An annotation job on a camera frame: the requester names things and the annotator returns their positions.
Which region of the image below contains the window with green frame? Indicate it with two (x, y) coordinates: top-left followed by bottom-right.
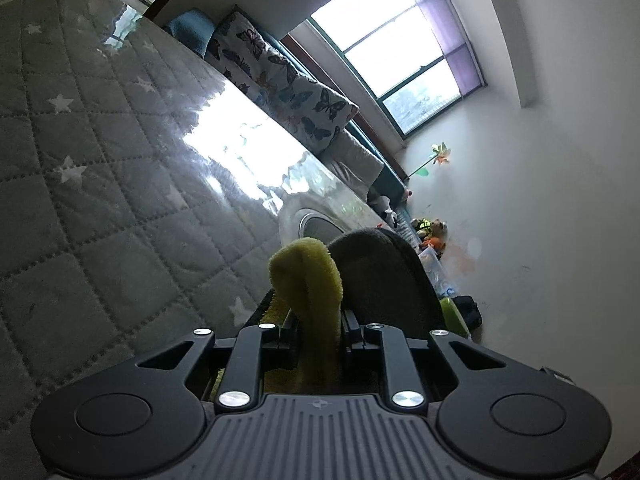
(309, 0), (485, 139)

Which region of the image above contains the butterfly print cushion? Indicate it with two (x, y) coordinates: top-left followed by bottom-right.
(205, 11), (359, 154)

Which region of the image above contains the yellow and grey microfibre cloth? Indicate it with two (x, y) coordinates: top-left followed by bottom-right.
(209, 227), (446, 401)

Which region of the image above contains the beige cushion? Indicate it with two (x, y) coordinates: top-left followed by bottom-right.
(320, 129), (384, 202)

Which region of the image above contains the round induction cooktop in table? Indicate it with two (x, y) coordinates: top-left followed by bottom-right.
(276, 194), (386, 252)

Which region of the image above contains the plush toys pile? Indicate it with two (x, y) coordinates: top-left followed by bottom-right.
(411, 218), (448, 258)

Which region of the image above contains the blue cushion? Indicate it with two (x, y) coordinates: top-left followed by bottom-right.
(163, 9), (216, 58)

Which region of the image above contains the colourful pinwheel toy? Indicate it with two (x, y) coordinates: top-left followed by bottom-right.
(410, 142), (451, 177)

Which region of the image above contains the teal sofa bench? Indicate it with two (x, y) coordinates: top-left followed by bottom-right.
(234, 4), (409, 212)

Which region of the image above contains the clear plastic box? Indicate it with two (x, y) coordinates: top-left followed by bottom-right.
(419, 246), (458, 298)

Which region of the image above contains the grey quilted star table cover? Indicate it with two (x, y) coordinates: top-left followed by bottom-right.
(1, 0), (381, 439)

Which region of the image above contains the green plastic detergent bottle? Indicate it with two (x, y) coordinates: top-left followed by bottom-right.
(439, 298), (471, 339)

